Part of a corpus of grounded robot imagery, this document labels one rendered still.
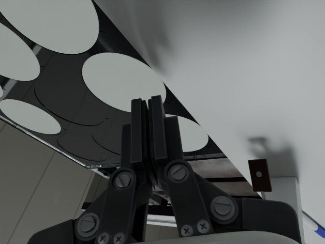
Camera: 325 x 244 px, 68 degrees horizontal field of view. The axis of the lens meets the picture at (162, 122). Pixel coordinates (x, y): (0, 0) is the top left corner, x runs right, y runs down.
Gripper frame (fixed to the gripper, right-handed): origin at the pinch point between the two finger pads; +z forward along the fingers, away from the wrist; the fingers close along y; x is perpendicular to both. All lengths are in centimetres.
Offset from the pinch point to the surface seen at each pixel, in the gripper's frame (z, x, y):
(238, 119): 3.6, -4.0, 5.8
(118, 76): 13.8, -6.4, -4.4
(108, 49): 13.5, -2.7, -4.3
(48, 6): 14.6, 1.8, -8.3
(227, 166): 13.2, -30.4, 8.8
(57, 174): 84, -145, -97
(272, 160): 2.9, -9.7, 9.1
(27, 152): 89, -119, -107
